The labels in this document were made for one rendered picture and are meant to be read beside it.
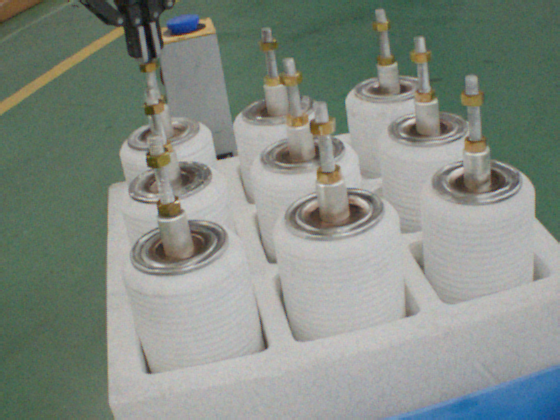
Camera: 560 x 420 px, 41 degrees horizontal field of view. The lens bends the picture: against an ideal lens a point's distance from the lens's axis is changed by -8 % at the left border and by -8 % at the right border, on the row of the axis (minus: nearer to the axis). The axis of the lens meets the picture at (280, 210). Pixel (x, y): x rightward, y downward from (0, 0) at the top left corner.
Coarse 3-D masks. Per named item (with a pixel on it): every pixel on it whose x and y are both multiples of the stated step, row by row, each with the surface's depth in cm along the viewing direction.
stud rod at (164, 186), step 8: (152, 136) 56; (160, 136) 56; (152, 144) 56; (160, 144) 56; (152, 152) 56; (160, 152) 56; (160, 168) 56; (160, 176) 57; (168, 176) 57; (160, 184) 57; (168, 184) 57; (160, 192) 57; (168, 192) 57; (168, 200) 58; (168, 216) 58
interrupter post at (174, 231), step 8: (160, 216) 58; (176, 216) 58; (184, 216) 58; (160, 224) 58; (168, 224) 58; (176, 224) 58; (184, 224) 58; (160, 232) 59; (168, 232) 58; (176, 232) 58; (184, 232) 58; (168, 240) 58; (176, 240) 58; (184, 240) 59; (168, 248) 59; (176, 248) 59; (184, 248) 59; (192, 248) 60; (176, 256) 59
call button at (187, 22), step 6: (174, 18) 93; (180, 18) 92; (186, 18) 92; (192, 18) 92; (198, 18) 92; (168, 24) 92; (174, 24) 91; (180, 24) 91; (186, 24) 91; (192, 24) 92; (174, 30) 92; (180, 30) 92; (186, 30) 92
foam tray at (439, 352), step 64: (256, 256) 71; (128, 320) 65; (448, 320) 59; (512, 320) 59; (128, 384) 57; (192, 384) 57; (256, 384) 57; (320, 384) 58; (384, 384) 59; (448, 384) 61
